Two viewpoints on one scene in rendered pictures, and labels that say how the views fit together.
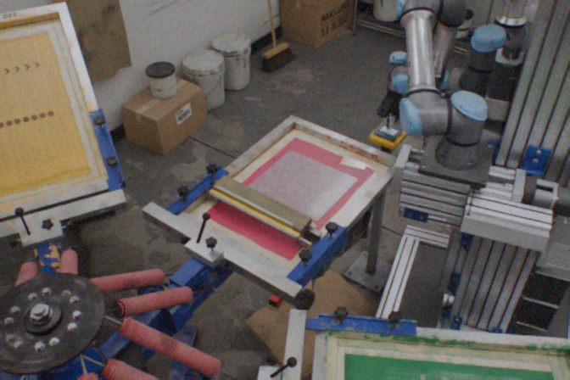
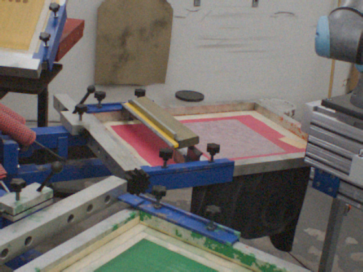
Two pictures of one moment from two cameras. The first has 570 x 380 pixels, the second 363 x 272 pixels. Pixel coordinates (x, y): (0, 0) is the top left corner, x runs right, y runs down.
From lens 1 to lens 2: 1.08 m
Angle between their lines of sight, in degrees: 29
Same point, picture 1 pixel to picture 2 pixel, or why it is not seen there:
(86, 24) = (134, 26)
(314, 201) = (224, 149)
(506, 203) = not seen: outside the picture
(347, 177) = (275, 147)
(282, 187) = (201, 133)
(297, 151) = (242, 121)
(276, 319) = not seen: outside the picture
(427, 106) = (342, 21)
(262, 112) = not seen: hidden behind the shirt
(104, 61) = (139, 67)
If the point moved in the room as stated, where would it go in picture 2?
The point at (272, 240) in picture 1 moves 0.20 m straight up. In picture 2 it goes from (155, 156) to (161, 98)
